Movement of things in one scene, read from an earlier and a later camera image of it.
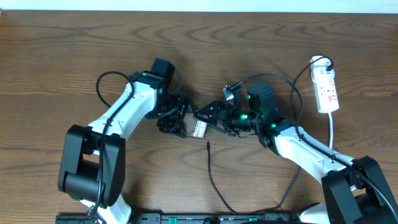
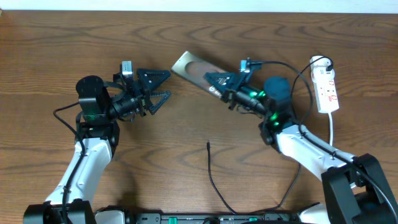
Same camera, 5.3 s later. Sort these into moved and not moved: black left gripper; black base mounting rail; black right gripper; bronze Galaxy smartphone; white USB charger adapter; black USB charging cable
Moved: black right gripper; black left gripper; bronze Galaxy smartphone
Not moved: black base mounting rail; black USB charging cable; white USB charger adapter
